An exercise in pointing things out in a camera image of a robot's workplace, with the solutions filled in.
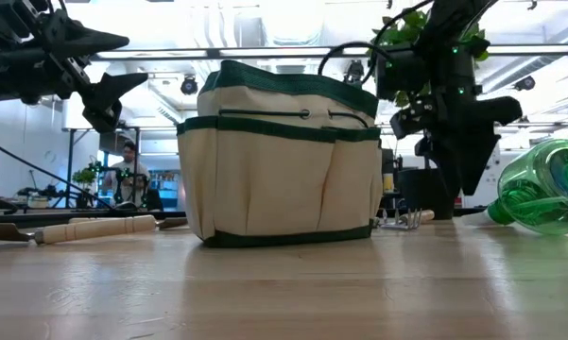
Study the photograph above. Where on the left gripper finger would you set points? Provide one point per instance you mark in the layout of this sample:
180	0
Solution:
106	101
85	42

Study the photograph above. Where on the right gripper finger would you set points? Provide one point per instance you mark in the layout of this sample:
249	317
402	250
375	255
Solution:
468	160
498	113

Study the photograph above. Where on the green spray bottle white trigger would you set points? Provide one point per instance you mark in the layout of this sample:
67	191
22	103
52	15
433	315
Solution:
538	193

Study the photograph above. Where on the beige green-trimmed gardening bag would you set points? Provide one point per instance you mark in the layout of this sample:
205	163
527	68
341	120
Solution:
274	189

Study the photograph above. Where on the black ceiling track light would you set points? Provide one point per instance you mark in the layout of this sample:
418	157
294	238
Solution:
524	83
189	86
354	73

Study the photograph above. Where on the black plant pot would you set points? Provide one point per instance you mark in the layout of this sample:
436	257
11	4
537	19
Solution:
420	193

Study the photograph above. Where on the person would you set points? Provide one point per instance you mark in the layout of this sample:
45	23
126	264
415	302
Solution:
128	172

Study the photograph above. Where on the small background plant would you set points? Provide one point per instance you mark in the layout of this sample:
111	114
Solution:
85	177

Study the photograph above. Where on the yellow container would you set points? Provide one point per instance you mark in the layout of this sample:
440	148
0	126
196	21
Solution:
388	183

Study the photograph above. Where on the background robot with green lights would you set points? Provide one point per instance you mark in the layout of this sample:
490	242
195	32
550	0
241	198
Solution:
123	186

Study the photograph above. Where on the green leafy plant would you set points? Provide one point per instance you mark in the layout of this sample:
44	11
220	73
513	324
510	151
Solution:
408	28

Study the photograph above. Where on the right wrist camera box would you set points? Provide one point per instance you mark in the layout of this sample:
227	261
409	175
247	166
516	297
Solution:
401	73

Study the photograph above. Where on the black background rig frame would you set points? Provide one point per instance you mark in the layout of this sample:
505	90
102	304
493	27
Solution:
71	165

